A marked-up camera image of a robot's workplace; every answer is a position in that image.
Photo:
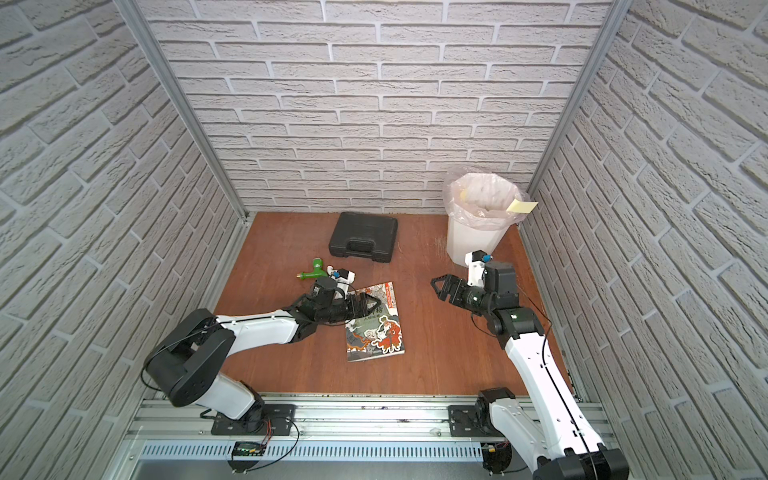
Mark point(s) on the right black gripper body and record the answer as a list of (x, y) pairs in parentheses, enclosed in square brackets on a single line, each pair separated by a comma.
[(480, 304)]

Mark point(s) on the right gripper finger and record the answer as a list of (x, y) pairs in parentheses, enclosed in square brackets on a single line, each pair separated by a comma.
[(456, 296), (443, 284)]

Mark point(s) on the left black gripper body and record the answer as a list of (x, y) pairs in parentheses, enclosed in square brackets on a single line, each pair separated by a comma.
[(346, 306)]

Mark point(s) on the illustrated picture book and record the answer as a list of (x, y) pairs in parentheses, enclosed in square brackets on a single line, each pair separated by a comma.
[(379, 334)]

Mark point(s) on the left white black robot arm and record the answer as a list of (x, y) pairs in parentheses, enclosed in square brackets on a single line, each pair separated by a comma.
[(186, 365)]

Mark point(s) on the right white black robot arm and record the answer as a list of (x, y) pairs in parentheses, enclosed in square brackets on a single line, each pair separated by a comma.
[(560, 443)]

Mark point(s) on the yellow sticky note on bin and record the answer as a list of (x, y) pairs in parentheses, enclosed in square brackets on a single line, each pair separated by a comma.
[(521, 207)]

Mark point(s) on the green and white faucet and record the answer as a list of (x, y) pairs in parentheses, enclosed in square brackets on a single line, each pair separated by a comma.
[(319, 269)]

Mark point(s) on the black plastic tool case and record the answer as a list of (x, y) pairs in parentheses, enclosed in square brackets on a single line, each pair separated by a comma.
[(365, 236)]

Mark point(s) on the white trash bin with bag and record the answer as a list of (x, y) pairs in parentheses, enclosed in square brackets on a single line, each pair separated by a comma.
[(475, 202)]

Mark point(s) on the left controller board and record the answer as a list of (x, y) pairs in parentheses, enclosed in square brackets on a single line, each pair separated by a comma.
[(247, 449)]

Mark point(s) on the controller board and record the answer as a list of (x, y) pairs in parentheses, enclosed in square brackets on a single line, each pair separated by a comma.
[(496, 457), (247, 449)]

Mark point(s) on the right controller board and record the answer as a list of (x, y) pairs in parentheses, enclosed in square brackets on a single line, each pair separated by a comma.
[(496, 457)]

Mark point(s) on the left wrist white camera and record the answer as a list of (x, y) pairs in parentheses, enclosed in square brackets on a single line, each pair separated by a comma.
[(343, 276)]

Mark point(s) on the wrist white camera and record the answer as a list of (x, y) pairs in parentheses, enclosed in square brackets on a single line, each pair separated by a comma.
[(343, 276), (476, 262)]

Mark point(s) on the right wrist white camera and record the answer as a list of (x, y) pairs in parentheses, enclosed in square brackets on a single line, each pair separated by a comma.
[(476, 262)]

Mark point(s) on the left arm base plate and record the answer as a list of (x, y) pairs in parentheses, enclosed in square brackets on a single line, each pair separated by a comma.
[(256, 421)]

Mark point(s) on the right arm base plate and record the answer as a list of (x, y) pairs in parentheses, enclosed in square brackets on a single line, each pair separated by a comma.
[(471, 421)]

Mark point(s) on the aluminium front frame rail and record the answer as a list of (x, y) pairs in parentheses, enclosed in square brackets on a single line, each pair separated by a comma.
[(325, 428)]

